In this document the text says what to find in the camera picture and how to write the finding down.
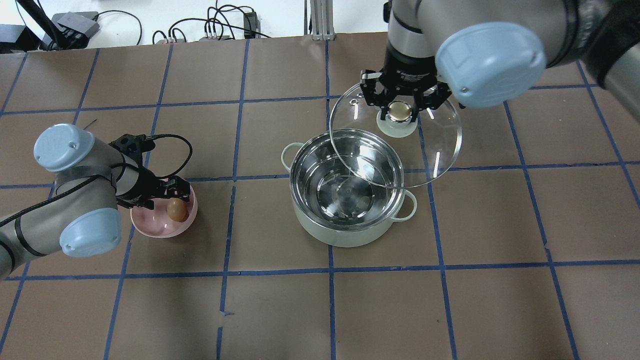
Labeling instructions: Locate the pink bowl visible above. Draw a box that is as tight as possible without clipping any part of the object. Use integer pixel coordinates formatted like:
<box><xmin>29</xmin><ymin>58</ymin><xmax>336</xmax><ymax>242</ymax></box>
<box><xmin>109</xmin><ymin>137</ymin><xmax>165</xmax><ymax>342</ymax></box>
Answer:
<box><xmin>129</xmin><ymin>186</ymin><xmax>198</xmax><ymax>239</ymax></box>

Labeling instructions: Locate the brown egg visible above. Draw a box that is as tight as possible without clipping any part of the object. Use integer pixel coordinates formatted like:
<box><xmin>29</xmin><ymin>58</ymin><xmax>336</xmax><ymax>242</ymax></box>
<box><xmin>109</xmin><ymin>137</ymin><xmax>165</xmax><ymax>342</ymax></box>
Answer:
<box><xmin>166</xmin><ymin>198</ymin><xmax>189</xmax><ymax>223</ymax></box>

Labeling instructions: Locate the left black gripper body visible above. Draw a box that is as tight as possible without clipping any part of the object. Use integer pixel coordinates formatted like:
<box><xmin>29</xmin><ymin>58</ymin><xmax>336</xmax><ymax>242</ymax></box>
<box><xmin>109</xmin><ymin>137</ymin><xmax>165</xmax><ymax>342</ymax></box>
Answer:
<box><xmin>109</xmin><ymin>134</ymin><xmax>194</xmax><ymax>209</ymax></box>

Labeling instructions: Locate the mint green electric pot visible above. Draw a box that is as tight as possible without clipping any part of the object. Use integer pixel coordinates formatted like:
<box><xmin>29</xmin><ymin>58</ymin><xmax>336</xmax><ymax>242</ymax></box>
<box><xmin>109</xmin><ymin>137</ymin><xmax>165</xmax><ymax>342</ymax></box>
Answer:
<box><xmin>279</xmin><ymin>129</ymin><xmax>418</xmax><ymax>248</ymax></box>

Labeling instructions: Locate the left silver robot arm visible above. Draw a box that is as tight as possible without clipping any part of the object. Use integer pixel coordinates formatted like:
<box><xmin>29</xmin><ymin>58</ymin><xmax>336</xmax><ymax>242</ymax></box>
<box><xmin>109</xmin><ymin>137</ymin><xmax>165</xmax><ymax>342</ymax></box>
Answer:
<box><xmin>0</xmin><ymin>123</ymin><xmax>197</xmax><ymax>280</ymax></box>

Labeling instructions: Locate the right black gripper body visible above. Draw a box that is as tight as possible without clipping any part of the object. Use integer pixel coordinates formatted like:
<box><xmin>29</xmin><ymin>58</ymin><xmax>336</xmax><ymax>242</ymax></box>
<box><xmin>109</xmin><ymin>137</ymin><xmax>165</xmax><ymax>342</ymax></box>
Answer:
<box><xmin>359</xmin><ymin>52</ymin><xmax>452</xmax><ymax>111</ymax></box>

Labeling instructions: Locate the aluminium frame post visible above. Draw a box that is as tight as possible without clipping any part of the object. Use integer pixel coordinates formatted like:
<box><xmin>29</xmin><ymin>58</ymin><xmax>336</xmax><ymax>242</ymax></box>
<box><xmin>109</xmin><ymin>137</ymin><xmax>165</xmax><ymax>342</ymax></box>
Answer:
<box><xmin>305</xmin><ymin>0</ymin><xmax>336</xmax><ymax>41</ymax></box>

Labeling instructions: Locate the black camera stand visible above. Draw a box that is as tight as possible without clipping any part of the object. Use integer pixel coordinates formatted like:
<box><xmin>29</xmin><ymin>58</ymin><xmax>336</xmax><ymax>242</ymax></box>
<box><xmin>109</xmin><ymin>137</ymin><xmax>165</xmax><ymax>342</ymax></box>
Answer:
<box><xmin>15</xmin><ymin>0</ymin><xmax>69</xmax><ymax>50</ymax></box>

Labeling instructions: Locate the glass pot lid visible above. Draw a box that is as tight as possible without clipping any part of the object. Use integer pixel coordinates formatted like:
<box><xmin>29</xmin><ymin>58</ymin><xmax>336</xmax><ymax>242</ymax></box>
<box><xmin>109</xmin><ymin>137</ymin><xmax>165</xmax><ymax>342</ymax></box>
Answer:
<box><xmin>328</xmin><ymin>84</ymin><xmax>463</xmax><ymax>189</ymax></box>

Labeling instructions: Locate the black power adapter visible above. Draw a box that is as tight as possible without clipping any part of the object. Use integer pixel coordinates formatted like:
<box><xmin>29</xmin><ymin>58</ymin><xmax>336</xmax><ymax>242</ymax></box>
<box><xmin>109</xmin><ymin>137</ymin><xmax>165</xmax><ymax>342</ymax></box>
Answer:
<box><xmin>51</xmin><ymin>11</ymin><xmax>100</xmax><ymax>39</ymax></box>

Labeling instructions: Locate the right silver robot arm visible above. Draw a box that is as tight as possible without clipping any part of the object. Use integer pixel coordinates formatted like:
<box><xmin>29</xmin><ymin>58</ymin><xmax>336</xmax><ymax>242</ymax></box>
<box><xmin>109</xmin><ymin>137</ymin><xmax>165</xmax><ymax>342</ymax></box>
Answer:
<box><xmin>359</xmin><ymin>0</ymin><xmax>640</xmax><ymax>119</ymax></box>

